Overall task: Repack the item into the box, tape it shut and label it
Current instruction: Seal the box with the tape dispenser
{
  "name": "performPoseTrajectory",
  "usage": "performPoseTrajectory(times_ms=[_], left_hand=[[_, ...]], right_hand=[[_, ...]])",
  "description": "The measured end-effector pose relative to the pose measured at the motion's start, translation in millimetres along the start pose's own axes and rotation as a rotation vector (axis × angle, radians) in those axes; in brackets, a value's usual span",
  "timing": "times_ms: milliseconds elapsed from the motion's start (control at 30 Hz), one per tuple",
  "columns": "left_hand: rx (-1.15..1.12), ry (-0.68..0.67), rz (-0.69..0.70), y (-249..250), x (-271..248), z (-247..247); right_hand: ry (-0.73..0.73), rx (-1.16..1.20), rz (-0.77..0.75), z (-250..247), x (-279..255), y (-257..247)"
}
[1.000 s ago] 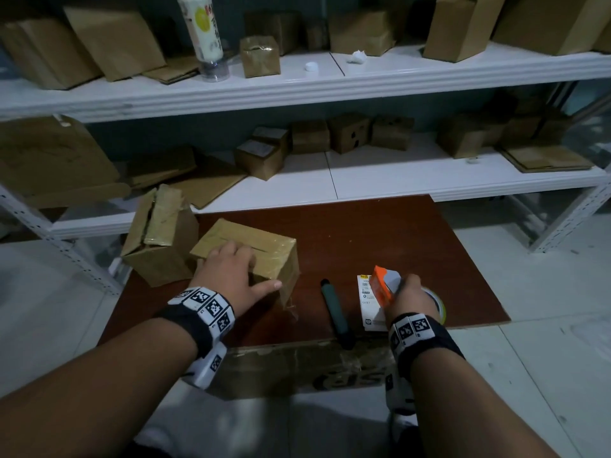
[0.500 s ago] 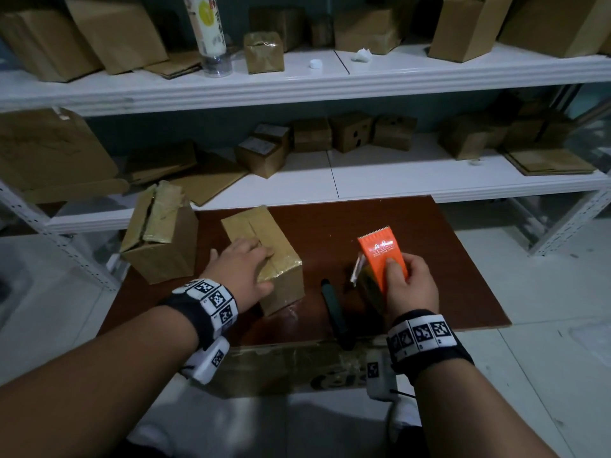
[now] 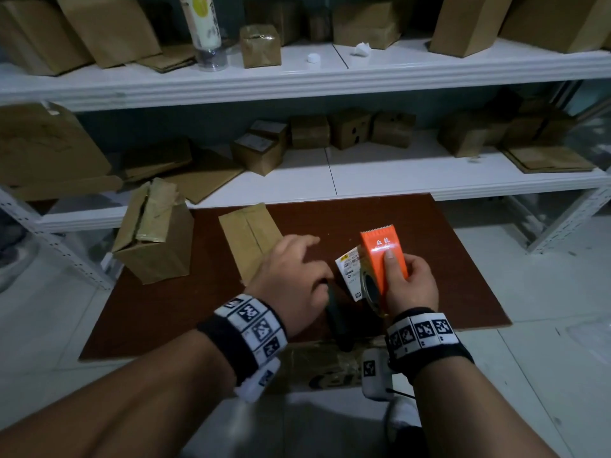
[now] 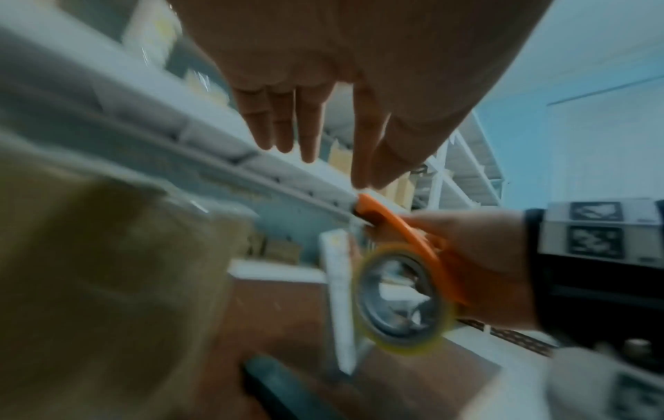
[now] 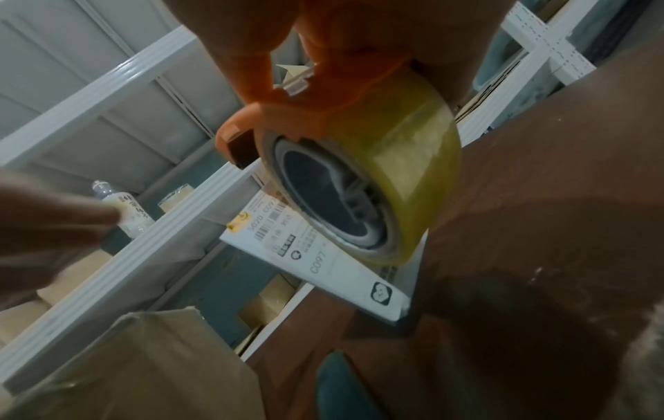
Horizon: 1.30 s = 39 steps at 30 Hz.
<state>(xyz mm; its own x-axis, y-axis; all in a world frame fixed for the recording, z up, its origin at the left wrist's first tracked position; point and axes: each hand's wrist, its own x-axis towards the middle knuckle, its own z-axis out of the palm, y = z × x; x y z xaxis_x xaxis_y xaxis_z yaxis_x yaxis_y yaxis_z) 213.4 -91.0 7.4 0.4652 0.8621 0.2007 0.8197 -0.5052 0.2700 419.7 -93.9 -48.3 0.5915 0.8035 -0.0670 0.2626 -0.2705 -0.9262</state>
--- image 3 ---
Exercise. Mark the person's right hand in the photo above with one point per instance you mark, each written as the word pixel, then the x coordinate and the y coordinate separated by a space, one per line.
pixel 415 286

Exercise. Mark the person's left hand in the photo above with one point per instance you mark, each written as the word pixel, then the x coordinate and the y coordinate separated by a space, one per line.
pixel 291 286

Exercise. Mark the orange tape dispenser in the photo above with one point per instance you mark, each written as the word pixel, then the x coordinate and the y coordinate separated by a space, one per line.
pixel 377 243

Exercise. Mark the white shipping label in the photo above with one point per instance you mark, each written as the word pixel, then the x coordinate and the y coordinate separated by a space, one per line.
pixel 348 271

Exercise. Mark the dark green utility knife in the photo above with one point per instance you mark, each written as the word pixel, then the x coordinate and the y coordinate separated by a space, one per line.
pixel 341 324

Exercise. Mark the cardboard box with cutout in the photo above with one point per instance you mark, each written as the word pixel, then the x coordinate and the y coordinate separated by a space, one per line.
pixel 248 238

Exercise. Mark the taped cardboard parcel box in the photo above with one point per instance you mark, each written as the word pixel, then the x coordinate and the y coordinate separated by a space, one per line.
pixel 157 257

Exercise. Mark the person's right forearm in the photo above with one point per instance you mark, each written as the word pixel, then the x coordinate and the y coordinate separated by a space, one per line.
pixel 472 419

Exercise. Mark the person's left forearm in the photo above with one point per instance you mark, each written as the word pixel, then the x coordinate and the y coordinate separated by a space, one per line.
pixel 119 405

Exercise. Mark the plastic bottle with white label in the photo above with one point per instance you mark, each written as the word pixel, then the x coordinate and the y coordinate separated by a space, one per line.
pixel 205 28

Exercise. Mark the plastic wrapped cardboard base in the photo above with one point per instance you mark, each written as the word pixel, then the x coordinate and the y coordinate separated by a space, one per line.
pixel 315 367

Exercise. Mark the reddish brown wooden board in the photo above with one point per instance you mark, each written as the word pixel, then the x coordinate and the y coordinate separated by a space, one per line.
pixel 167 310

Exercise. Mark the white shoe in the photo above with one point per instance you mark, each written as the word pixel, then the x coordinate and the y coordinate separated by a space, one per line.
pixel 403 417

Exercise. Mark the black shorts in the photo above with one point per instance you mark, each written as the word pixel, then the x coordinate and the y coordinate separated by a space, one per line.
pixel 410 443

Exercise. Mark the white metal storage rack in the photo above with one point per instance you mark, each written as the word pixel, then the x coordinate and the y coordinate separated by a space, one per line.
pixel 334 81
pixel 568 219

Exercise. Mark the folded flat cardboard carton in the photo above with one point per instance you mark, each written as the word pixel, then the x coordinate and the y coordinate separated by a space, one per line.
pixel 155 159

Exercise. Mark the white bottle cap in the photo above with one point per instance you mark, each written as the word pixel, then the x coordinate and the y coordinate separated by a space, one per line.
pixel 313 58

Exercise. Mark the crumpled white tissue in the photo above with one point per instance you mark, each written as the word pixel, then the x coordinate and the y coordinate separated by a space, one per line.
pixel 361 49

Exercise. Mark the small folded cardboard piece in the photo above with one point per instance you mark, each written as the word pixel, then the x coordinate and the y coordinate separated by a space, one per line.
pixel 169 59

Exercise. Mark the large flat cardboard sheet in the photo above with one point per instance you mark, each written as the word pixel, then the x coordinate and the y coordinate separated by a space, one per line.
pixel 47 147

